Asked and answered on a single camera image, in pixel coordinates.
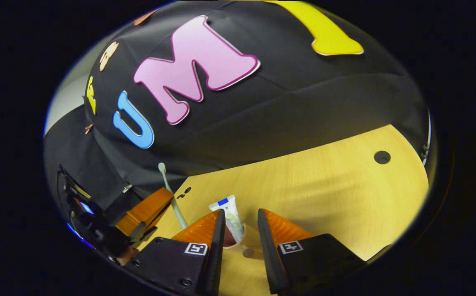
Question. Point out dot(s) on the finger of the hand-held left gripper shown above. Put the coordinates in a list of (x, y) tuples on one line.
[(147, 209)]

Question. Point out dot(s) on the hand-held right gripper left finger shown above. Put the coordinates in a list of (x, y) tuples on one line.
[(219, 255)]

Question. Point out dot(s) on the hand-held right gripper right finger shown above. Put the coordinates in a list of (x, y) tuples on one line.
[(266, 255)]

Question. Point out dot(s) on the beige cup with brown inside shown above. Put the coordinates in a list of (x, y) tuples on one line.
[(230, 239)]

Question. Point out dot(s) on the pale green toothbrush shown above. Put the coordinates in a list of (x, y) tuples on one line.
[(168, 185)]

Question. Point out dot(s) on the white toothpaste tube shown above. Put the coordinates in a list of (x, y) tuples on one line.
[(229, 213)]

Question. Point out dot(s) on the small silver clip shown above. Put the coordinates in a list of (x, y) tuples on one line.
[(127, 188)]

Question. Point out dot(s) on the small red clip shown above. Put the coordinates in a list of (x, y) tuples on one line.
[(88, 128)]

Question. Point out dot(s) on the black desk grommet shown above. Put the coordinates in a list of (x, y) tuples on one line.
[(381, 157)]

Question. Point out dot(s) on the black backdrop cloth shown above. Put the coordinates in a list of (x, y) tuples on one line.
[(303, 94)]

